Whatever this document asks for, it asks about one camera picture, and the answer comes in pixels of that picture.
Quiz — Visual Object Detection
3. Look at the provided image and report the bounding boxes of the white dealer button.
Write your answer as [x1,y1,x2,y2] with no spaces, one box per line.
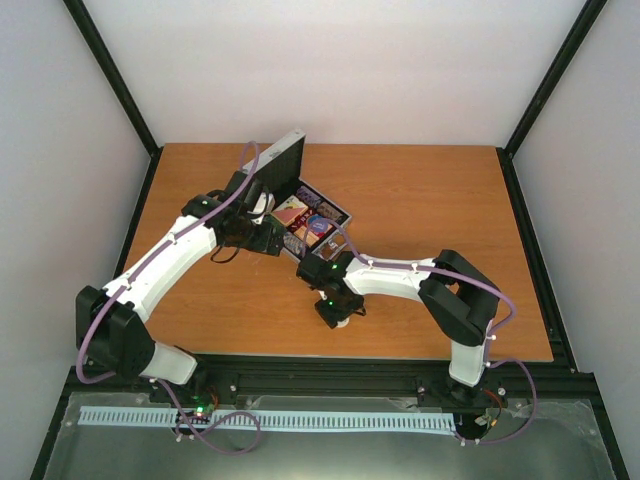
[335,318,350,329]

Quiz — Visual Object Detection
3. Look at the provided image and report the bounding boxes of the red card deck box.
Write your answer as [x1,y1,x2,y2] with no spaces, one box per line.
[292,214,333,247]
[271,195,309,227]

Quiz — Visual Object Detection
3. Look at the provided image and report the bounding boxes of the aluminium poker case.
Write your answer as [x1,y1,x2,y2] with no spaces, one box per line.
[242,129,352,262]

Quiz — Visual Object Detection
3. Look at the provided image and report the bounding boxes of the grey poker chip stack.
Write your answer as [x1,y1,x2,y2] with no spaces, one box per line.
[283,233,303,258]

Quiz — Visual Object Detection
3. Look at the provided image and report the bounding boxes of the green poker chip stack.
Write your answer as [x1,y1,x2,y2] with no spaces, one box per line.
[265,215,286,235]

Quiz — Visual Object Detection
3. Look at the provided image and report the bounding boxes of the blue small blind button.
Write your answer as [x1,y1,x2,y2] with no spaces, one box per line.
[307,215,333,238]

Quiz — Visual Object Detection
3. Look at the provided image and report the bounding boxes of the purple poker chip stack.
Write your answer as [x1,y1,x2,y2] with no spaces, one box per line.
[296,185,322,208]

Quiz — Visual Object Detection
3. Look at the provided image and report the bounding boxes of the brown poker chip stack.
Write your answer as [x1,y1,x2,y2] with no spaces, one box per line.
[317,202,345,224]

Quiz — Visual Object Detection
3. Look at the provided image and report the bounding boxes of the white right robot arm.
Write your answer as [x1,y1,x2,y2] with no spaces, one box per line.
[297,250,500,387]

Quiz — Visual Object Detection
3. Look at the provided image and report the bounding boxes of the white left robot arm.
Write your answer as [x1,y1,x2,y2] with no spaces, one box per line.
[76,191,283,403]

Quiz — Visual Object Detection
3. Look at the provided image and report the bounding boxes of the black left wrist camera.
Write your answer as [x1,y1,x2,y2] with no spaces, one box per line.
[224,171,275,223]

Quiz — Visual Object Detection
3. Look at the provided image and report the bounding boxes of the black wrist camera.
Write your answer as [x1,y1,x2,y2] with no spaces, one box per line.
[296,253,339,290]
[224,171,275,223]

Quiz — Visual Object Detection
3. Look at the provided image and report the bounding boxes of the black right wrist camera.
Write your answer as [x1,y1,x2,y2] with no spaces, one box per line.
[296,253,339,290]

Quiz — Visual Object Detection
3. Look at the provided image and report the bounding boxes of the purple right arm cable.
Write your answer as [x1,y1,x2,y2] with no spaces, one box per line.
[303,218,539,446]

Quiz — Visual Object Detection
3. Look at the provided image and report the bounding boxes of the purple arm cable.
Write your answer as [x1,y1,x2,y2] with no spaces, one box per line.
[75,140,264,454]
[303,218,539,446]

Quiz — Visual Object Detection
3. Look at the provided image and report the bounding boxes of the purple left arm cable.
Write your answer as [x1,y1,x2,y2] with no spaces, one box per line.
[75,140,264,454]

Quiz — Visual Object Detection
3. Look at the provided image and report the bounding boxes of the light blue cable duct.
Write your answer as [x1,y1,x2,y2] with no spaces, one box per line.
[77,406,455,435]

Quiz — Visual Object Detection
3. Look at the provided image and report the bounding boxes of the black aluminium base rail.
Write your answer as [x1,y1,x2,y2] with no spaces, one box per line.
[64,352,601,409]

